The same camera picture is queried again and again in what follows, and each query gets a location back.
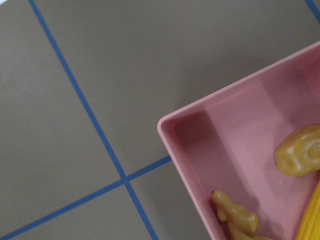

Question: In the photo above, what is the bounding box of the toy ginger root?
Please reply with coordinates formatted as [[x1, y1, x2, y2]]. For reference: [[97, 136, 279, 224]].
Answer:
[[211, 190, 270, 240]]

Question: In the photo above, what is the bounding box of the brown toy potato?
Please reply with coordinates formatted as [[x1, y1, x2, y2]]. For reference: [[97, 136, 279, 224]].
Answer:
[[273, 124, 320, 177]]

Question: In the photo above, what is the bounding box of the yellow toy corn cob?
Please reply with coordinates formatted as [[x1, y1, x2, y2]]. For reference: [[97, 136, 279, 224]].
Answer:
[[295, 184, 320, 240]]

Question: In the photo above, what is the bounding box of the pink plastic bin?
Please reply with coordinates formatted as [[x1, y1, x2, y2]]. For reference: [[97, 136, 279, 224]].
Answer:
[[157, 43, 320, 240]]

